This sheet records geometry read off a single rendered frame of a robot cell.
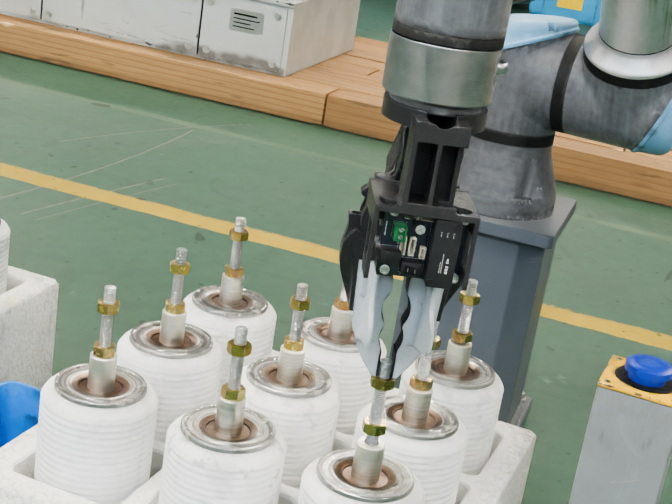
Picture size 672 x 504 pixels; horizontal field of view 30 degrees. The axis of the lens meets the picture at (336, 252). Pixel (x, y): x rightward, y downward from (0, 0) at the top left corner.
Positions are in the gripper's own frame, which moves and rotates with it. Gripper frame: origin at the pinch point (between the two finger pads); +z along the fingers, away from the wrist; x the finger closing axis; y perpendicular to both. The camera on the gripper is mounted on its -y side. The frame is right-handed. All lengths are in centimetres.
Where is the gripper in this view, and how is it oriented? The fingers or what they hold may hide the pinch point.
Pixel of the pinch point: (385, 355)
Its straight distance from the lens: 93.8
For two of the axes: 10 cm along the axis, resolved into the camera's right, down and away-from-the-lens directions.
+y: 0.4, 3.5, -9.4
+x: 9.9, 1.3, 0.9
